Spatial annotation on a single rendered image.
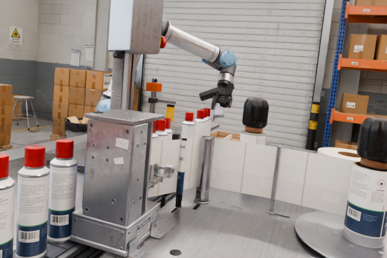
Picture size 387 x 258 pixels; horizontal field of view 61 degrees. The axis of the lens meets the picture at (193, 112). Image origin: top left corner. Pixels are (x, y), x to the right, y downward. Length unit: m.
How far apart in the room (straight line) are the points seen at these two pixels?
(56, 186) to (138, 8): 0.52
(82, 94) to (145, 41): 4.08
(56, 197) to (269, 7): 5.09
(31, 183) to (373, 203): 0.69
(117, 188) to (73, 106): 4.51
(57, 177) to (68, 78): 4.49
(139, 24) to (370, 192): 0.71
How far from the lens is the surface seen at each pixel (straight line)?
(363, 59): 4.81
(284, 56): 5.42
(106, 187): 0.67
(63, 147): 0.69
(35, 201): 0.66
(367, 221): 0.86
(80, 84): 5.04
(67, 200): 0.72
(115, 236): 0.69
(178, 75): 5.86
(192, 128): 1.31
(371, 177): 0.83
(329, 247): 0.83
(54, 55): 7.64
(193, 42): 1.50
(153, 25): 0.99
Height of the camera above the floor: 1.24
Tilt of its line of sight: 7 degrees down
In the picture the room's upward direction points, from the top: 5 degrees clockwise
